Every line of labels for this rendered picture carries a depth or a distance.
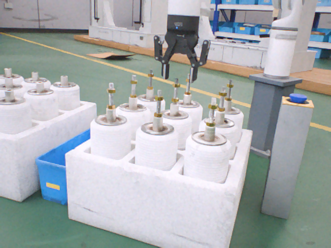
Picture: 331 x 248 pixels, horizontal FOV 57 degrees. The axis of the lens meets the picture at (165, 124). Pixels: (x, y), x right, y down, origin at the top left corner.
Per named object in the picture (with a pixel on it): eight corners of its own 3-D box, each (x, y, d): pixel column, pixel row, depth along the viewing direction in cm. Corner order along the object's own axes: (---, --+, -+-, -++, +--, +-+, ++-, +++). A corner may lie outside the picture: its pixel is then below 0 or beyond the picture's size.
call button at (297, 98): (288, 100, 77) (289, 92, 76) (305, 102, 76) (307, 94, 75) (288, 104, 74) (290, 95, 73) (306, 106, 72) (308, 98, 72)
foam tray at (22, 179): (15, 131, 127) (10, 89, 121) (97, 148, 116) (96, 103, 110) (-83, 172, 92) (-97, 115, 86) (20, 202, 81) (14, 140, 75)
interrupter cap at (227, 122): (241, 126, 74) (241, 123, 74) (217, 131, 70) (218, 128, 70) (219, 117, 80) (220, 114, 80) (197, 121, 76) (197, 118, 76)
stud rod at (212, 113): (206, 132, 64) (210, 97, 62) (210, 131, 65) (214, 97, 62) (209, 134, 64) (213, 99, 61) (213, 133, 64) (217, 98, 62)
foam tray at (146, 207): (135, 157, 110) (136, 110, 104) (244, 181, 99) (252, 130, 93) (68, 219, 76) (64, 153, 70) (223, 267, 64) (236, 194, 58)
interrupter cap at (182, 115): (153, 115, 78) (153, 113, 78) (170, 109, 84) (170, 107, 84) (178, 123, 74) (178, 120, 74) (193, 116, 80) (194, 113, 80)
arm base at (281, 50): (271, 74, 122) (279, 29, 116) (293, 77, 115) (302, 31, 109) (258, 75, 116) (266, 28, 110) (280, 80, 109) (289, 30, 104)
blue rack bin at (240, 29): (247, 33, 636) (249, 23, 629) (263, 35, 609) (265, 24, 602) (233, 33, 604) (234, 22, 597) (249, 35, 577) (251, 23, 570)
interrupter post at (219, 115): (225, 124, 75) (227, 111, 74) (218, 126, 74) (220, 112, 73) (219, 121, 77) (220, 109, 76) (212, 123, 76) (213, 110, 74)
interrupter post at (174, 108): (167, 116, 79) (168, 104, 77) (172, 114, 80) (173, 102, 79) (175, 118, 77) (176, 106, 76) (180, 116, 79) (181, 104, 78)
